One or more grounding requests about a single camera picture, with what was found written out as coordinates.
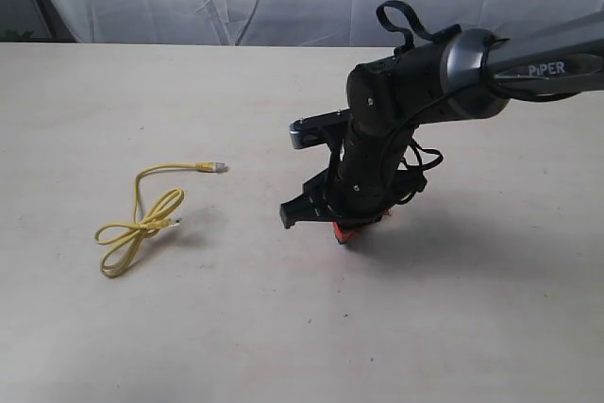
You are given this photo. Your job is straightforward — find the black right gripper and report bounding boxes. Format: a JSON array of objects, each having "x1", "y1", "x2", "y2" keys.
[{"x1": 279, "y1": 157, "x2": 428, "y2": 244}]

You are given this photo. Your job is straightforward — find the yellow ethernet cable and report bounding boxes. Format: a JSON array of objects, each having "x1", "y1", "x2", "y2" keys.
[{"x1": 93, "y1": 161, "x2": 229, "y2": 278}]

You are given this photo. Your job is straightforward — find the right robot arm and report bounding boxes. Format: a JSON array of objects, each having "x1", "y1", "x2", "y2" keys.
[{"x1": 279, "y1": 1, "x2": 603, "y2": 243}]

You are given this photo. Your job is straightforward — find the green plant leaves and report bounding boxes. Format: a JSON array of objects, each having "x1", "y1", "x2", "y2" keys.
[{"x1": 0, "y1": 29, "x2": 34, "y2": 42}]

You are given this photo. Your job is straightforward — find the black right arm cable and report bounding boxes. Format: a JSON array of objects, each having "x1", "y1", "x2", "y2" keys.
[{"x1": 391, "y1": 126, "x2": 445, "y2": 206}]

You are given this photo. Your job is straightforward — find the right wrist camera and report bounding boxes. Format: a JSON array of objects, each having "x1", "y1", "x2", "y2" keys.
[{"x1": 289, "y1": 109, "x2": 350, "y2": 151}]

